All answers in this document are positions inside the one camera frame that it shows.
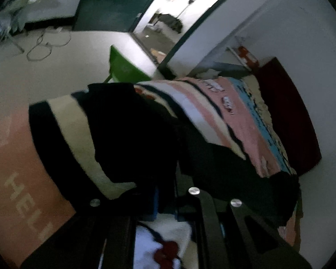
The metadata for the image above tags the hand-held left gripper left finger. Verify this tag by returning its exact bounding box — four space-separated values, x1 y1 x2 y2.
21 185 161 269

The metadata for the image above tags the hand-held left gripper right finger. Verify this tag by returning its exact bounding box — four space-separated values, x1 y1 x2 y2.
174 174 312 269

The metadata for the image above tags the black garment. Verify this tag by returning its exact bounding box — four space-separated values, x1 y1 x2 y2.
81 82 301 228

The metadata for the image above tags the dark clothes pile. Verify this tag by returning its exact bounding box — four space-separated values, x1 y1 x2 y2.
153 13 183 34

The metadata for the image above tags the striped printed blanket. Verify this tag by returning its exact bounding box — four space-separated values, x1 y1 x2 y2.
0 76 304 269

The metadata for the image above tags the green plastic chair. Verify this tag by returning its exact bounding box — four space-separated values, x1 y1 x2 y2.
102 45 152 85

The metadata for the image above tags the dark red headboard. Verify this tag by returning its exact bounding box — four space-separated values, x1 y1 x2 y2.
254 57 322 178

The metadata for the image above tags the red and white object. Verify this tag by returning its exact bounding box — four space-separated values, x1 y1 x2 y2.
237 46 260 68

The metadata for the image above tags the black floor stand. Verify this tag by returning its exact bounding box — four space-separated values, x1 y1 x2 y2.
179 0 199 21

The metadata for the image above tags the dark green door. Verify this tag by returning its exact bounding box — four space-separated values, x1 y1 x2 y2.
72 0 172 33

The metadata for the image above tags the green potted plant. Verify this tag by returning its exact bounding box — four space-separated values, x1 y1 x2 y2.
0 0 47 35

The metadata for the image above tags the grey cable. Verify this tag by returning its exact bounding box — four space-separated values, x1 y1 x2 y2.
26 27 72 61

